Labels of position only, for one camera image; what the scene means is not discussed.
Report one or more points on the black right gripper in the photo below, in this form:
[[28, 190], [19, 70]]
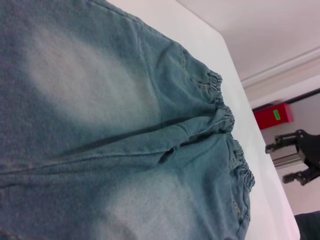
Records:
[[313, 152]]

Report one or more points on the blue denim shorts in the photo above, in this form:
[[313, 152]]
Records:
[[105, 120]]

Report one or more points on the silver aluminium frame profile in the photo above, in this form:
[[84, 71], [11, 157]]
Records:
[[287, 156]]

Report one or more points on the black wall rail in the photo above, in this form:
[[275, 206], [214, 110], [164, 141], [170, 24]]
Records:
[[307, 97]]

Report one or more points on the red box with green label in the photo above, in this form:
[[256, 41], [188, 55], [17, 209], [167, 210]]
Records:
[[267, 117]]

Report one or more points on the dark bulky object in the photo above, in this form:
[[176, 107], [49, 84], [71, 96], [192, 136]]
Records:
[[308, 226]]

